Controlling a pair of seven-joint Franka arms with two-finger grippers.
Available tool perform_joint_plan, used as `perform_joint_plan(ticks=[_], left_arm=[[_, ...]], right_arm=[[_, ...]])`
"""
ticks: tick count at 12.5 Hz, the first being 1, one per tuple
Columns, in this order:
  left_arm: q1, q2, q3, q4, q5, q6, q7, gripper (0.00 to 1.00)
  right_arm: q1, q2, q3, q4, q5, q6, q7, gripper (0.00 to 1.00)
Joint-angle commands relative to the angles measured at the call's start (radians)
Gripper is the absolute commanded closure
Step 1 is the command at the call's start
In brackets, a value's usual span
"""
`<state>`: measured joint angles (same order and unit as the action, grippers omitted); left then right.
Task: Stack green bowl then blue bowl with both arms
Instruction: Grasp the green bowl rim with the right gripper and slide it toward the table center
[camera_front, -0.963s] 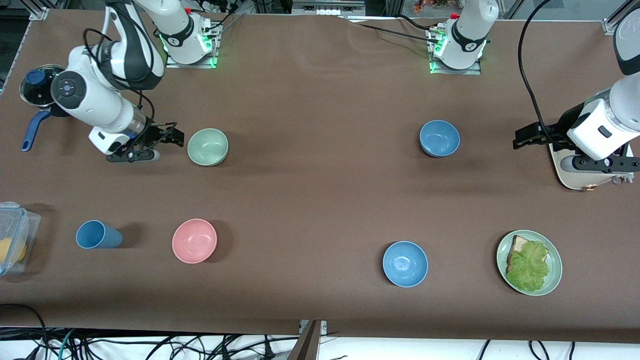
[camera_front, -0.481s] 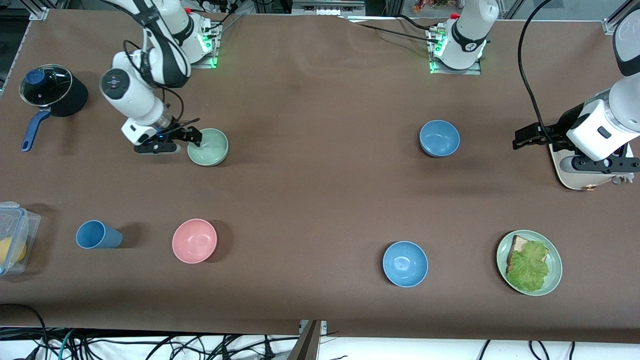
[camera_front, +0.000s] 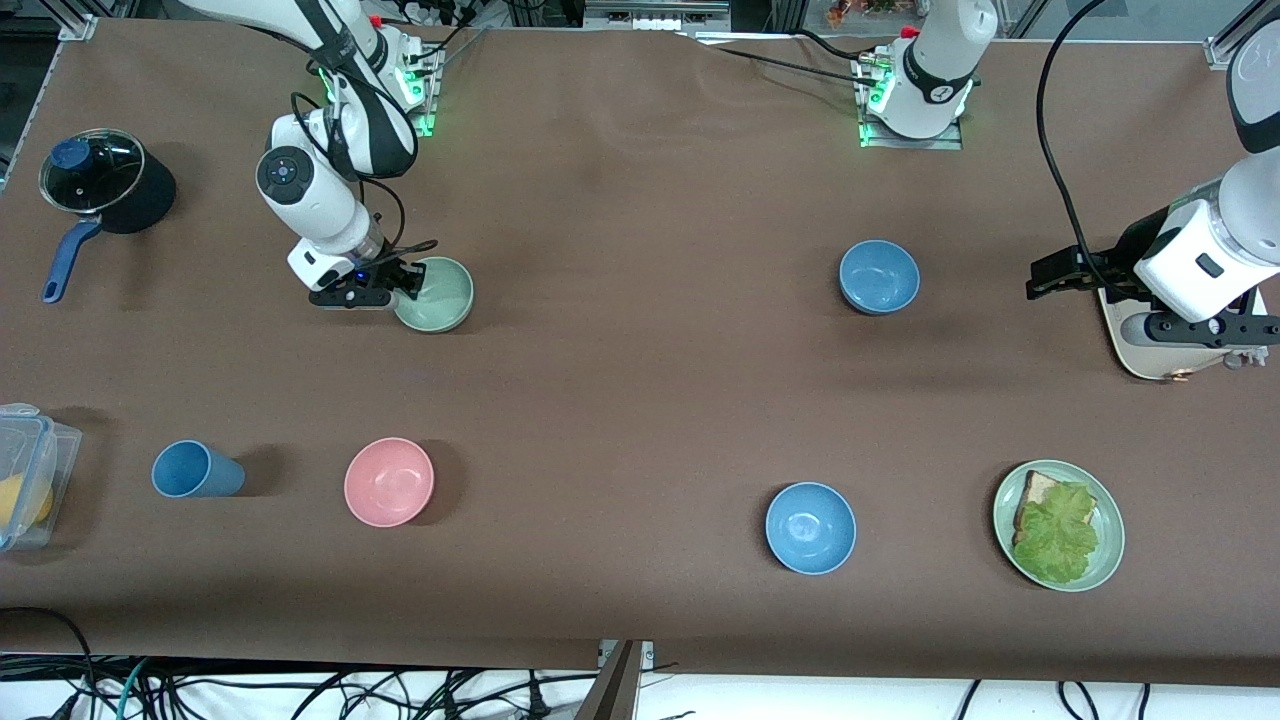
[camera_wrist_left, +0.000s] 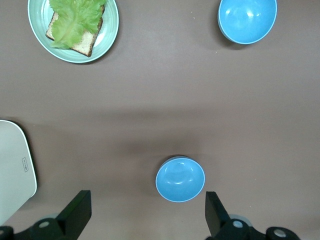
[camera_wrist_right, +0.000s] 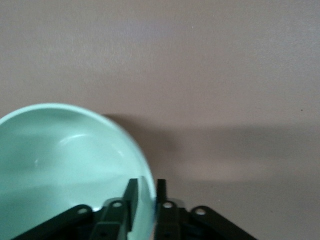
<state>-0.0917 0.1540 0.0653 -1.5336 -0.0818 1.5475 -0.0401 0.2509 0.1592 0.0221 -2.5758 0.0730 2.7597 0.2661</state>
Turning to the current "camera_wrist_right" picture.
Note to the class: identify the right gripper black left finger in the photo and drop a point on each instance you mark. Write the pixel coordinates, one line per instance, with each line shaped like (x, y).
(110, 222)

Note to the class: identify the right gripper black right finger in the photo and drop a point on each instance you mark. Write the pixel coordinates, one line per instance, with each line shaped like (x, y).
(180, 225)

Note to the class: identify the green bowl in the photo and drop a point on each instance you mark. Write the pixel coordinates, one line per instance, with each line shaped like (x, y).
(62, 162)

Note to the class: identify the brown table cloth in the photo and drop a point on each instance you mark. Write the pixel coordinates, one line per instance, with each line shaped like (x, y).
(200, 62)

